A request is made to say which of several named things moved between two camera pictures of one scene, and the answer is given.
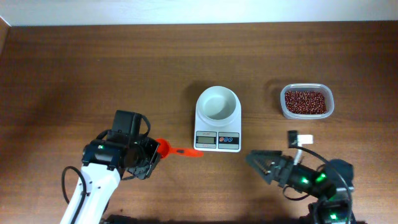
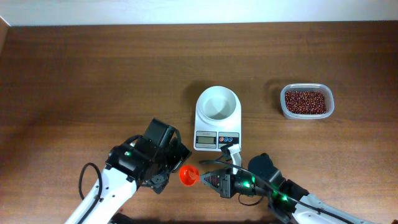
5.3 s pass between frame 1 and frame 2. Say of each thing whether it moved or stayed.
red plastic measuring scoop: moved
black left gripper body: moved
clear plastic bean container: stayed
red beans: stayed
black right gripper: moved
